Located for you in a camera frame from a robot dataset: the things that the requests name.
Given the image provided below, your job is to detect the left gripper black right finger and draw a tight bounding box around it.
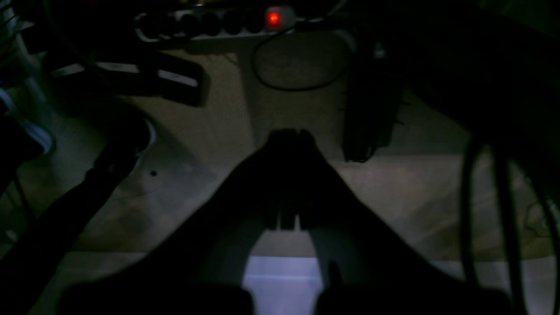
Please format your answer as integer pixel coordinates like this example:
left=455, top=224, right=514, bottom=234
left=297, top=130, right=512, bottom=315

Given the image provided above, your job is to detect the white power strip red switch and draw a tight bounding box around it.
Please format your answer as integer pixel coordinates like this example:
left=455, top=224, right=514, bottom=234
left=133, top=5, right=298, bottom=43

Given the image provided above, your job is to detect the black power adapter brick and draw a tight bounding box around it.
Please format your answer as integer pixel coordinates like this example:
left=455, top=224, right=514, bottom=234
left=42, top=50, right=209, bottom=107

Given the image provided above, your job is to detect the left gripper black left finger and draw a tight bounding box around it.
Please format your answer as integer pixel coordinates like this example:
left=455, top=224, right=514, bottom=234
left=57, top=129, right=300, bottom=315

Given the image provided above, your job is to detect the black cable loop on floor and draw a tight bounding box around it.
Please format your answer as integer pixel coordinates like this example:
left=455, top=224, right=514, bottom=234
left=251, top=26, right=350, bottom=92

